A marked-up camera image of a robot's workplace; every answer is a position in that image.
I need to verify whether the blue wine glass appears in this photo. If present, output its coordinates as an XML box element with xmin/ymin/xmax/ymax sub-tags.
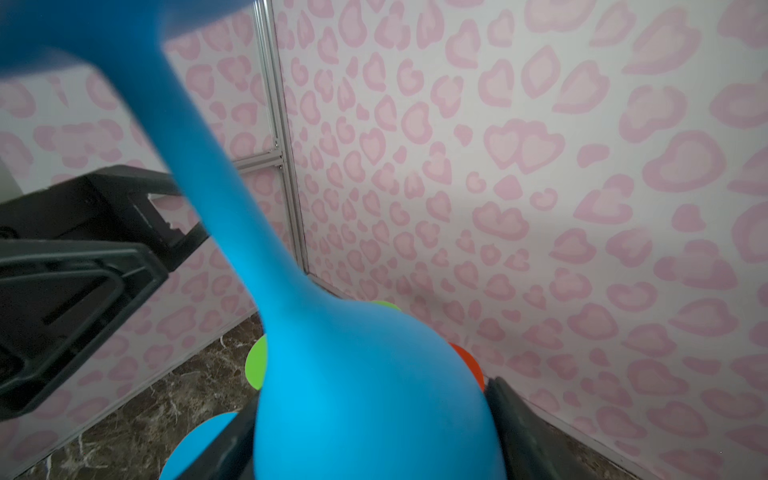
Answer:
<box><xmin>1</xmin><ymin>1</ymin><xmax>506</xmax><ymax>479</ymax></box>
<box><xmin>159</xmin><ymin>412</ymin><xmax>237</xmax><ymax>480</ymax></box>

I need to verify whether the green wine glass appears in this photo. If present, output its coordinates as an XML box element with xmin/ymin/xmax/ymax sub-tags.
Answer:
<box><xmin>244</xmin><ymin>335</ymin><xmax>267</xmax><ymax>391</ymax></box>
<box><xmin>369</xmin><ymin>300</ymin><xmax>402</xmax><ymax>311</ymax></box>

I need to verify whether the aluminium frame post left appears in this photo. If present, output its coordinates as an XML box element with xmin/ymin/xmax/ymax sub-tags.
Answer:
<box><xmin>253</xmin><ymin>0</ymin><xmax>335</xmax><ymax>295</ymax></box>

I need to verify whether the green rear wine glass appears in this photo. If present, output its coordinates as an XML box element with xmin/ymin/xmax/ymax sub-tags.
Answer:
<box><xmin>369</xmin><ymin>300</ymin><xmax>402</xmax><ymax>311</ymax></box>

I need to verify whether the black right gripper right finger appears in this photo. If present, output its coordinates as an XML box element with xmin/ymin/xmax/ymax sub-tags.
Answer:
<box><xmin>485</xmin><ymin>377</ymin><xmax>595</xmax><ymax>480</ymax></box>

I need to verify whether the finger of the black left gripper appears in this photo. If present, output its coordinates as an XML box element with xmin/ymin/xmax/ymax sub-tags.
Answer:
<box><xmin>1</xmin><ymin>240</ymin><xmax>169</xmax><ymax>420</ymax></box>
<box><xmin>1</xmin><ymin>165</ymin><xmax>209</xmax><ymax>271</ymax></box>

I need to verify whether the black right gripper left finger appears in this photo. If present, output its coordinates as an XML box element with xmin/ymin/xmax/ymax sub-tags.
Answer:
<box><xmin>177</xmin><ymin>406</ymin><xmax>257</xmax><ymax>480</ymax></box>

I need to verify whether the aluminium diagonal frame bar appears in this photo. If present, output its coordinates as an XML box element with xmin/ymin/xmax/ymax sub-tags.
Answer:
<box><xmin>232</xmin><ymin>150</ymin><xmax>284</xmax><ymax>176</ymax></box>

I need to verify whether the blue front wine glass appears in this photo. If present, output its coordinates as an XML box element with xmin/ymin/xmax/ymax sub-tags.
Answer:
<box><xmin>159</xmin><ymin>412</ymin><xmax>237</xmax><ymax>480</ymax></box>

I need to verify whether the green left wine glass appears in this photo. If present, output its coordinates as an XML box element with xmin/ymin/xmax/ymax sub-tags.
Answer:
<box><xmin>244</xmin><ymin>335</ymin><xmax>267</xmax><ymax>391</ymax></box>

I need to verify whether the red wine glass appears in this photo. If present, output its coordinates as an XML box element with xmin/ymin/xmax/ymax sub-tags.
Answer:
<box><xmin>449</xmin><ymin>343</ymin><xmax>486</xmax><ymax>391</ymax></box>

